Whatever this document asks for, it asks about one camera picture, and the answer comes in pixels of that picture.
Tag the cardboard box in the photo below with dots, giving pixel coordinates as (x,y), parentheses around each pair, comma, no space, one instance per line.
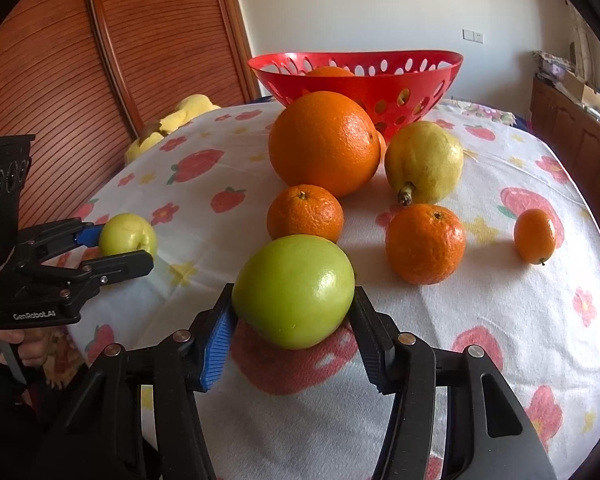
(582,90)

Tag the strawberry print white blanket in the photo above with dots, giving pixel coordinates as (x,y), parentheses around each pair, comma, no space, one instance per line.
(480,310)

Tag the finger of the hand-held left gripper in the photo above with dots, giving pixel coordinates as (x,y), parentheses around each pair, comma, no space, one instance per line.
(87,235)
(125,265)

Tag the large orange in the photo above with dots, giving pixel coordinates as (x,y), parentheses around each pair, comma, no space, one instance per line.
(325,142)

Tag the patterned curtain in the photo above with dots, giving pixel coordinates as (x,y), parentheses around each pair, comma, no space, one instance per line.
(582,40)

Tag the wooden sideboard cabinet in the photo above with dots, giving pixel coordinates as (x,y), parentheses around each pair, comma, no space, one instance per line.
(575,130)

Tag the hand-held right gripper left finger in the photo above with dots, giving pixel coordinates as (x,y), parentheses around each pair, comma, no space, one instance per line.
(217,345)

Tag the yellow pear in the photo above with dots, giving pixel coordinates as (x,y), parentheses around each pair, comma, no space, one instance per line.
(422,160)

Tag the yellow plush toy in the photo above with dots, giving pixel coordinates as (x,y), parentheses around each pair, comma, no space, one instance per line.
(180,120)

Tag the person's left hand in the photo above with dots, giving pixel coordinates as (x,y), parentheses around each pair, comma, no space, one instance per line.
(30,350)

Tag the wooden slatted wardrobe door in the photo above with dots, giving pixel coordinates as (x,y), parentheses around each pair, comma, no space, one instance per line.
(155,35)

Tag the red plastic basket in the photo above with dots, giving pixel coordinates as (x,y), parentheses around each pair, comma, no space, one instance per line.
(430,80)

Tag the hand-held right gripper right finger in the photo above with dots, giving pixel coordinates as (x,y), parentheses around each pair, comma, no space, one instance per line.
(375,355)

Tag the folded patterned cloth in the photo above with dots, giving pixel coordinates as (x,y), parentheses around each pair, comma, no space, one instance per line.
(549,64)

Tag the mandarin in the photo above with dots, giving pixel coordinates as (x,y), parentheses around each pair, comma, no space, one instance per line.
(425,245)
(305,212)

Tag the medium orange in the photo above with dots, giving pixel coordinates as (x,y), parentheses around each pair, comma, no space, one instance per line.
(330,72)

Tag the kumquat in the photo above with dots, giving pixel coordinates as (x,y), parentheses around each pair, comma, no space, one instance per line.
(535,236)

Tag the large green apple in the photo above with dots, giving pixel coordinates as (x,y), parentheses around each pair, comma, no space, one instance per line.
(292,290)

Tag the small green apple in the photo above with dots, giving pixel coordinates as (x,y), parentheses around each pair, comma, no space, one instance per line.
(125,235)

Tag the white wall switch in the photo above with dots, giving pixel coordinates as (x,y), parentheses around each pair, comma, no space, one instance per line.
(473,35)

